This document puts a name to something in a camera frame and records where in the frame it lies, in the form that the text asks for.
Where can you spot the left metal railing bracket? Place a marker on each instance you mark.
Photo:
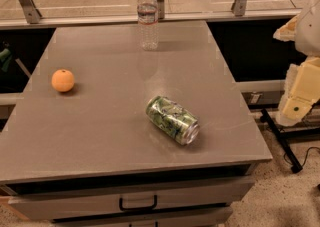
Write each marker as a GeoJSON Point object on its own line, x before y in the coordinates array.
{"type": "Point", "coordinates": [31, 13]}

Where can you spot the grey upper drawer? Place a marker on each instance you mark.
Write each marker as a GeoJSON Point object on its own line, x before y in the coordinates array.
{"type": "Point", "coordinates": [94, 202]}

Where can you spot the orange fruit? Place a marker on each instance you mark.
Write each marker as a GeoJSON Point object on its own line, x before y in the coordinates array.
{"type": "Point", "coordinates": [62, 80]}

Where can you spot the clear plastic water bottle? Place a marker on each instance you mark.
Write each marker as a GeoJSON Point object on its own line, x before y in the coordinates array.
{"type": "Point", "coordinates": [147, 14]}

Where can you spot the grey horizontal railing bar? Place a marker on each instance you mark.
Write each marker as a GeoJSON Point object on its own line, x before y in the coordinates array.
{"type": "Point", "coordinates": [169, 17]}

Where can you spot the grey drawer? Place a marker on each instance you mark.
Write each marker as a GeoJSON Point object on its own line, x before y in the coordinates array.
{"type": "Point", "coordinates": [197, 217]}
{"type": "Point", "coordinates": [94, 202]}

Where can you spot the black drawer handle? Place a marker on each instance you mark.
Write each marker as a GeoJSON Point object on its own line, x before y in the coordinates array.
{"type": "Point", "coordinates": [138, 204]}

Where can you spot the green soda can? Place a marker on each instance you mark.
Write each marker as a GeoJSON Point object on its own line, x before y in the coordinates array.
{"type": "Point", "coordinates": [173, 119]}

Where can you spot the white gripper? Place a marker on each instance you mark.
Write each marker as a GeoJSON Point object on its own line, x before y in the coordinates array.
{"type": "Point", "coordinates": [310, 32]}

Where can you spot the grey lower drawer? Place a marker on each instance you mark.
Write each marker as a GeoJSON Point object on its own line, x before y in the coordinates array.
{"type": "Point", "coordinates": [197, 217]}

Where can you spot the green object at left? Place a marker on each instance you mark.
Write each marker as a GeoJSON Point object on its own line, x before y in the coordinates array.
{"type": "Point", "coordinates": [5, 59]}

